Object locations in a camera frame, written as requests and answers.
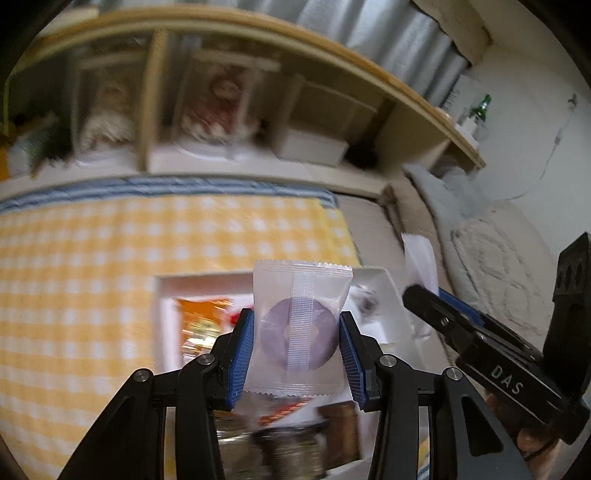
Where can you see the doll display case left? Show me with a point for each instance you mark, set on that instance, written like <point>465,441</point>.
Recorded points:
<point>103,119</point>

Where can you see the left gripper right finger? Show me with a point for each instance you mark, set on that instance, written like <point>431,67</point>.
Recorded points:
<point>467,441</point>

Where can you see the wooden headboard shelf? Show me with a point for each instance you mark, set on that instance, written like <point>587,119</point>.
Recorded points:
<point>340,94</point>

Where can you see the yellow checkered tablecloth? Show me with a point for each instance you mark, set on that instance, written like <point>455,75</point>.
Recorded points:
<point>77,282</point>

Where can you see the white cardboard box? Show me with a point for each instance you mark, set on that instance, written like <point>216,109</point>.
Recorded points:
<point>396,330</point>

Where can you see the small white brown candy packet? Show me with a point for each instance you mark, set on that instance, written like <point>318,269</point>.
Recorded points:
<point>365,299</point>

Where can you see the white box on shelf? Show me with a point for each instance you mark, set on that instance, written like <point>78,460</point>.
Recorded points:
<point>302,144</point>

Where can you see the brown snack in box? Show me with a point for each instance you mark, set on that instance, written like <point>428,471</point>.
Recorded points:
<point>345,443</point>

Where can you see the clear seaweed snack packet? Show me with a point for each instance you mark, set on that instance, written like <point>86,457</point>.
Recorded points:
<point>293,452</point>

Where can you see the doll display case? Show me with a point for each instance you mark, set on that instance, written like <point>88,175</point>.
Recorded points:
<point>218,105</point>
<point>103,119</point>

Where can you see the green glass bottle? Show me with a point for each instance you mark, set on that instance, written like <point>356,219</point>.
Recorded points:
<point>479,113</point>

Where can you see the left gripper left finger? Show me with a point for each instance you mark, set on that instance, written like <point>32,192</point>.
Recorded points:
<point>126,441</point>

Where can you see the purple pastry packet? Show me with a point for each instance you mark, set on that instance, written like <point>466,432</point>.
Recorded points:
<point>421,265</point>
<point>296,328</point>

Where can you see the red snack packet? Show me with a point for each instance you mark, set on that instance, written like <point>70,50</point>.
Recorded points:
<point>282,411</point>

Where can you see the person's right hand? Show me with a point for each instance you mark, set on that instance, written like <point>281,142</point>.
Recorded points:
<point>537,444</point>

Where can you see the white patterned pillow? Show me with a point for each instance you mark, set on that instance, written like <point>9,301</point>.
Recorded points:
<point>510,267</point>

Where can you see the orange snack packet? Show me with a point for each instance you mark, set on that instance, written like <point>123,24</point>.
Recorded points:
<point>202,322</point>

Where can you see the doll display case right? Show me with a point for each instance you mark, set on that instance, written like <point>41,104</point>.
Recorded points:
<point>218,105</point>

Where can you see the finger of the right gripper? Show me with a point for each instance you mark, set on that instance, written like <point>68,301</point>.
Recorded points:
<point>460,333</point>
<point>471,313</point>

